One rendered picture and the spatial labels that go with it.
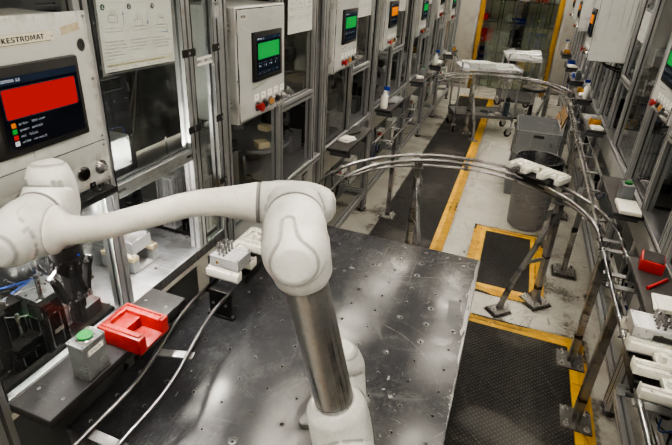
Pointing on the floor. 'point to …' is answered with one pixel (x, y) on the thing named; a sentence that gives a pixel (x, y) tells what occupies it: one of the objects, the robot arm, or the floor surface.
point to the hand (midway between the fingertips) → (79, 309)
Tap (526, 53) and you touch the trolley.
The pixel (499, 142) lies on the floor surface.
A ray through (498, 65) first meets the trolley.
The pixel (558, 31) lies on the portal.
